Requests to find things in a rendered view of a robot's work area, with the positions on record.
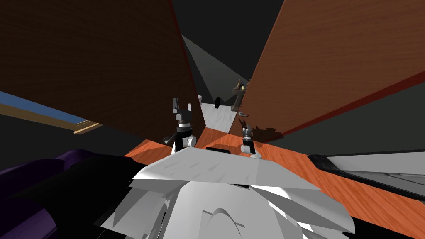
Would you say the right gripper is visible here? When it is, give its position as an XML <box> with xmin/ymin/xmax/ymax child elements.
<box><xmin>239</xmin><ymin>119</ymin><xmax>253</xmax><ymax>140</ymax></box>

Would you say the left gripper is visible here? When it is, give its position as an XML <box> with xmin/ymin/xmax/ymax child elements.
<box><xmin>172</xmin><ymin>97</ymin><xmax>193</xmax><ymax>125</ymax></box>

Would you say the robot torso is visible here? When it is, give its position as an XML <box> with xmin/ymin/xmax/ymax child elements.
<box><xmin>94</xmin><ymin>146</ymin><xmax>357</xmax><ymax>239</ymax></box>

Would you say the dark brown wooden door leaf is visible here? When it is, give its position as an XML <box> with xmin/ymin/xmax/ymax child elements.
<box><xmin>0</xmin><ymin>0</ymin><xmax>207</xmax><ymax>144</ymax></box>

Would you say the reddish brown wooden door leaf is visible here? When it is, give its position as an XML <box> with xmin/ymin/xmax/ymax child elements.
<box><xmin>228</xmin><ymin>0</ymin><xmax>425</xmax><ymax>144</ymax></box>

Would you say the black and grey flat furniture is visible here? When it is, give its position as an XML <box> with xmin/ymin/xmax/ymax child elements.
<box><xmin>307</xmin><ymin>149</ymin><xmax>425</xmax><ymax>202</ymax></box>

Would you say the blue wood-framed picture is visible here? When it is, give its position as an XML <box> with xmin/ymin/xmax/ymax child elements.
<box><xmin>0</xmin><ymin>91</ymin><xmax>103</xmax><ymax>135</ymax></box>

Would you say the purple sofa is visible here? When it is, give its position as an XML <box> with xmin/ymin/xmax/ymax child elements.
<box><xmin>0</xmin><ymin>149</ymin><xmax>140</xmax><ymax>239</ymax></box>

